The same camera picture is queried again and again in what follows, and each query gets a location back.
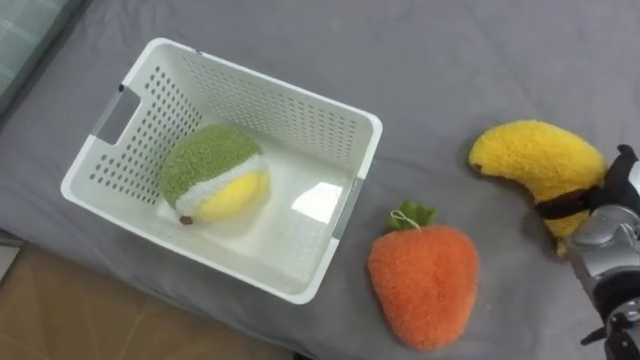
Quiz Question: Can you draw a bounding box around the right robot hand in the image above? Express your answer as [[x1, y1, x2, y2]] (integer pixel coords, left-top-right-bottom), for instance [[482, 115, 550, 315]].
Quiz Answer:
[[534, 144, 640, 221]]

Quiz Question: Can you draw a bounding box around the yellow banana soft toy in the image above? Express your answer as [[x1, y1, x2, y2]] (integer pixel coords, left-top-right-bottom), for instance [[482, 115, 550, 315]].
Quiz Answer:
[[467, 119, 609, 258]]

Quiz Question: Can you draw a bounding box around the grey bed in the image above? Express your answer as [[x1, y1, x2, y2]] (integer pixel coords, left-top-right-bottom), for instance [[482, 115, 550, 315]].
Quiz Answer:
[[0, 0, 640, 360]]

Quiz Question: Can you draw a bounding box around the orange strawberry soft toy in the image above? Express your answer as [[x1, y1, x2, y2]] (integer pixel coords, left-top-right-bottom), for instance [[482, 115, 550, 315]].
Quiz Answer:
[[367, 200, 480, 352]]

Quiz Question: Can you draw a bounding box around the white perforated plastic basket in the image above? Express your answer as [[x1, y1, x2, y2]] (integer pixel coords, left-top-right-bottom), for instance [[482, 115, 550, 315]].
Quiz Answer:
[[60, 37, 384, 306]]

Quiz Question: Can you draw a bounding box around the green and yellow fruit soft toy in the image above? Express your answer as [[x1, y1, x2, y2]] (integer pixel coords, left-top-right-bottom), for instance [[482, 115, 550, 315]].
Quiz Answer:
[[158, 124, 272, 226]]

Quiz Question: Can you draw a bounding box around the green checked pillow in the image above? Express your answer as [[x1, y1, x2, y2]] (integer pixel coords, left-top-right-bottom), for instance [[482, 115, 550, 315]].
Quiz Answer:
[[0, 0, 84, 116]]

